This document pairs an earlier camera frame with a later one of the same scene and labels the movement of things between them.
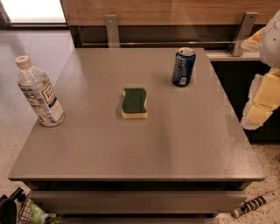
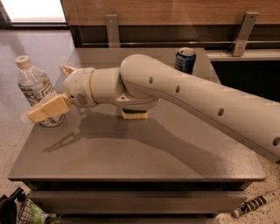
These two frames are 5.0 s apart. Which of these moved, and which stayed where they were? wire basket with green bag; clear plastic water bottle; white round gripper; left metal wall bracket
Moved: white round gripper
Stayed: left metal wall bracket; wire basket with green bag; clear plastic water bottle
